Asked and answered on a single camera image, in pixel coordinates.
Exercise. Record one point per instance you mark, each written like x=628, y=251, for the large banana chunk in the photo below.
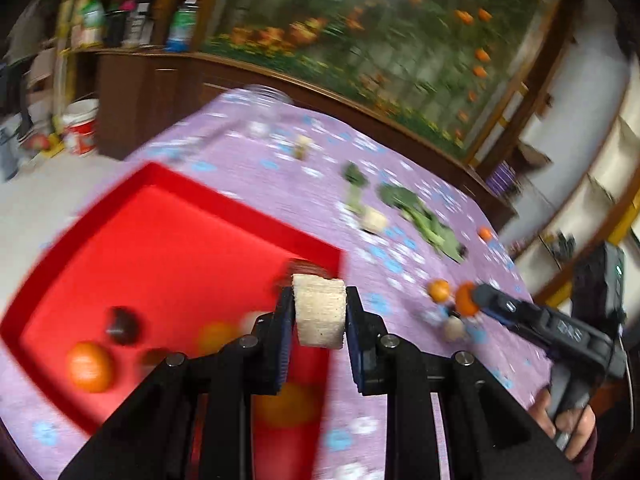
x=320, y=311

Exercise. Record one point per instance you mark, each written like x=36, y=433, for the purple spray cans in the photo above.
x=501, y=179

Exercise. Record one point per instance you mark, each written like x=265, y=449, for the water bottle blue label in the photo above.
x=182, y=27

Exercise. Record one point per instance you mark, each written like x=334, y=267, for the banana chunk far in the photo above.
x=373, y=221

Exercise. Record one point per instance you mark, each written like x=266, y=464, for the dark plum centre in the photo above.
x=452, y=311

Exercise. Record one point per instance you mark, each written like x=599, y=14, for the orange tangerine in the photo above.
x=292, y=406
x=439, y=291
x=463, y=300

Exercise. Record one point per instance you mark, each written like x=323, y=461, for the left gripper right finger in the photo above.
x=363, y=333

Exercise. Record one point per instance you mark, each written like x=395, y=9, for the white red bucket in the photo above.
x=79, y=123

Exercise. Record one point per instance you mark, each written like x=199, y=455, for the small banana piece far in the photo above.
x=302, y=147

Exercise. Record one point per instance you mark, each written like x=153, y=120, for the orange in tray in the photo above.
x=90, y=367

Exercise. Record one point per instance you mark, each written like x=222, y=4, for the small green leaf vegetable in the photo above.
x=357, y=181

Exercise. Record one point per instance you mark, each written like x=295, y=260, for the small banana chunk centre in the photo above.
x=453, y=329

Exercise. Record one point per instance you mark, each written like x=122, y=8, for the person's right hand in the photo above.
x=578, y=423

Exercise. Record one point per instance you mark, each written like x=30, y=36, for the flower aquarium display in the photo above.
x=432, y=66

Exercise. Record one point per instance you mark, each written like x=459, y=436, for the red tray box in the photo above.
x=198, y=269

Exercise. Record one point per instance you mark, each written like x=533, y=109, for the small orange far right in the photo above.
x=485, y=233

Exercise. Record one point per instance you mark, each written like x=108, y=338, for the large green leaf vegetable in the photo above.
x=439, y=236

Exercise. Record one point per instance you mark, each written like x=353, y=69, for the red date in tray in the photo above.
x=301, y=266

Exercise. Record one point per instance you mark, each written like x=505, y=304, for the purple floral tablecloth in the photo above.
x=390, y=270

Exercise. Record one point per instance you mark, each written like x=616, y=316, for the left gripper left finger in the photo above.
x=272, y=353

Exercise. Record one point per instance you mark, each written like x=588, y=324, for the dark plum near gripper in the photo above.
x=123, y=326

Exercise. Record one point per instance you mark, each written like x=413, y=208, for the clear plastic cup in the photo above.
x=264, y=113

